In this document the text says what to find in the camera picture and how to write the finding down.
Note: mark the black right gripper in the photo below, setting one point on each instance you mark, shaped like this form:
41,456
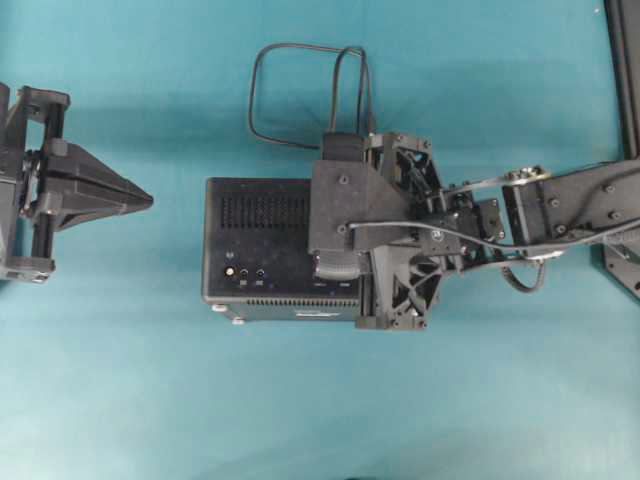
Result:
417,232

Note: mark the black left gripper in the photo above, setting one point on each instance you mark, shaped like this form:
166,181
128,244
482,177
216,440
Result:
21,170

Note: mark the black mini PC box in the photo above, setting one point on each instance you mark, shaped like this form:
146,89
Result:
256,264

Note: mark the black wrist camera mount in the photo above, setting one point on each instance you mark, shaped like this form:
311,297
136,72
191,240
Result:
349,203

